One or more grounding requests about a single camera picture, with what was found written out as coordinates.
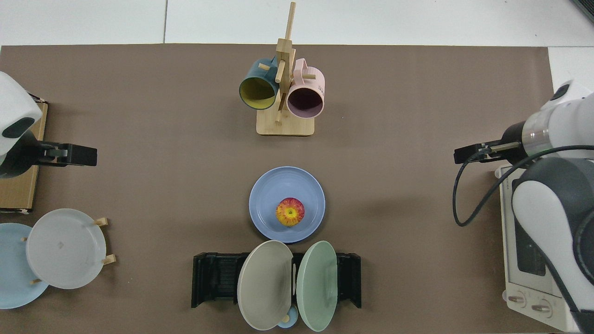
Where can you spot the red yellow apple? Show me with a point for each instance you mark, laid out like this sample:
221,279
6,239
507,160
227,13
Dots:
290,212

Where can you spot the white grey plate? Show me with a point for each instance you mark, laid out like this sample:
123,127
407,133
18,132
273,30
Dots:
65,248

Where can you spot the wooden plate rack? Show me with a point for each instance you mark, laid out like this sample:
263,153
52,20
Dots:
110,259

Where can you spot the light blue plate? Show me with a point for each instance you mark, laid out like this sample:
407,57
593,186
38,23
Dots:
11,278

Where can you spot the black dish rack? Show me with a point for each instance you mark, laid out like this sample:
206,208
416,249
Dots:
213,278

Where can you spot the pale green plate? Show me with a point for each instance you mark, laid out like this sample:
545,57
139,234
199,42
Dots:
315,283

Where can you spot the grey beige plate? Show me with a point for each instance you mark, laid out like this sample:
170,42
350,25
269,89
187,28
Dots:
264,283

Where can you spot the brown table cloth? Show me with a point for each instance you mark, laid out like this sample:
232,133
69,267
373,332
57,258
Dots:
185,162

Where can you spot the pale toaster oven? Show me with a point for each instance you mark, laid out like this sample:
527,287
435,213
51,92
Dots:
524,287

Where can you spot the pink cup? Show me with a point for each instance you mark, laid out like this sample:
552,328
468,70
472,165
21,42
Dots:
312,79

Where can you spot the wooden cup stand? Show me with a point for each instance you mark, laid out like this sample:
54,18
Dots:
285,126

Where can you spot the dark grey flat object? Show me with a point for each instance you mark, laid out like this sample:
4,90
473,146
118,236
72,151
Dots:
585,8

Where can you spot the dark blue cup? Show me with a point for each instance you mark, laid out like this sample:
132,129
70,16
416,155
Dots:
253,72

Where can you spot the small blue round thing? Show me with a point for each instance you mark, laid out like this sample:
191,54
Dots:
290,321

